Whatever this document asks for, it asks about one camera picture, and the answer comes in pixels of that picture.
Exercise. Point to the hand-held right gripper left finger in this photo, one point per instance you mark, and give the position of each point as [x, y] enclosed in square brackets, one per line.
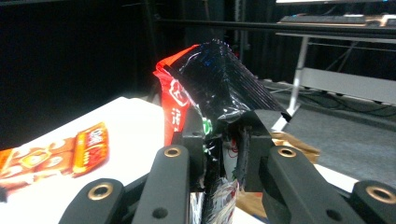
[191, 137]

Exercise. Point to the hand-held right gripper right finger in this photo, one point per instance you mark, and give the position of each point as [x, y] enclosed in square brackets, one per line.
[258, 137]

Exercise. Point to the red and black packet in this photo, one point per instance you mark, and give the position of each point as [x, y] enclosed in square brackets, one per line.
[218, 84]

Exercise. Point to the orange red sauce packet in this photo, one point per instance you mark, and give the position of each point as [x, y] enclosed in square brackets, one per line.
[91, 149]

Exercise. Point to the clear orange snack packet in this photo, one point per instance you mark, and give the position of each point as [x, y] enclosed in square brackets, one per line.
[34, 161]

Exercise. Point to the black metal bar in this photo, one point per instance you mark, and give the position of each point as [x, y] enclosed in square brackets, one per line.
[249, 25]

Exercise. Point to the white metal desk frame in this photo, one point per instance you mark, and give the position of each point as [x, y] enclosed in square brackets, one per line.
[342, 84]

